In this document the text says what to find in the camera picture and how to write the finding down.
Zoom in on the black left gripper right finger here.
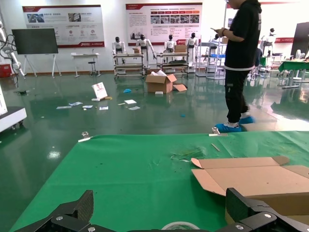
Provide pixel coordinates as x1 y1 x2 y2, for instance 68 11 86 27
217 187 309 232

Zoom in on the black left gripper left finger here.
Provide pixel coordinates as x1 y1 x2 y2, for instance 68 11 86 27
14 189 102 232

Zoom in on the open cardboard box with hole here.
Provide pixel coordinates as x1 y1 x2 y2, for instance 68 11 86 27
190 156 309 225

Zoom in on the large open cardboard box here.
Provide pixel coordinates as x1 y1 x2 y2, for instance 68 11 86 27
144 70 177 94

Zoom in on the red box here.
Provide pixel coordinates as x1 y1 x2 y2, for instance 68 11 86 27
0 63 12 78

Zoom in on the green table cloth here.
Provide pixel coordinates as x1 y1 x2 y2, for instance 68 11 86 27
9 130 309 232

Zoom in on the clear tape roll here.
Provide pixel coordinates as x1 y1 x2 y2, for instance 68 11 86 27
161 221 201 232

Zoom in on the metal cloth clip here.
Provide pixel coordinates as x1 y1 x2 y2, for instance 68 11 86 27
77 131 94 143
209 127 228 137

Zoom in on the white machine base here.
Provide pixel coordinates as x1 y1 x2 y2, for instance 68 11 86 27
0 84 27 133

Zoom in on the flat cardboard piece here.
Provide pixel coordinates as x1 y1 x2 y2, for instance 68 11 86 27
172 83 188 92

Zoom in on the black stool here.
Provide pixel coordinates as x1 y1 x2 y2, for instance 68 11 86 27
88 61 99 77

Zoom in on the green topped table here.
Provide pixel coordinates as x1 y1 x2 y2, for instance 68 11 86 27
279 60 309 89

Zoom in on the white narrow table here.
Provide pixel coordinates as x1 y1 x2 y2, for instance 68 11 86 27
71 52 101 78

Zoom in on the metal shelf rack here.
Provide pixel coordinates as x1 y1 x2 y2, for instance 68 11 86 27
156 51 190 78
113 52 145 80

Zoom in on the person in black clothes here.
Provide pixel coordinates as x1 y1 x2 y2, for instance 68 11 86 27
210 0 263 133

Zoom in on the white black humanoid robot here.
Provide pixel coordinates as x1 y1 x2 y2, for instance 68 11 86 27
112 36 126 65
262 28 277 58
164 34 177 63
211 33 221 56
185 32 199 67
135 34 156 71

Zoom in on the black screen on stand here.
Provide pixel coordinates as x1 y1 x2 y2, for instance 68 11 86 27
11 28 62 78

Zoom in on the tall black panel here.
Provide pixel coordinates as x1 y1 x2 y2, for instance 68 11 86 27
291 21 309 58

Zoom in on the grey metal frame rack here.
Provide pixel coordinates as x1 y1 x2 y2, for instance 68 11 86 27
195 41 229 80

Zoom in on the wall poster with red logo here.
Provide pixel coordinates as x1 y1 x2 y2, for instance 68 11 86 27
22 4 106 48

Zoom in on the wall poster with large photos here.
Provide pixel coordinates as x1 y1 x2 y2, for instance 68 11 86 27
225 1 309 44

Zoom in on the wall poster with photo row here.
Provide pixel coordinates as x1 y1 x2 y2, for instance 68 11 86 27
125 2 203 46

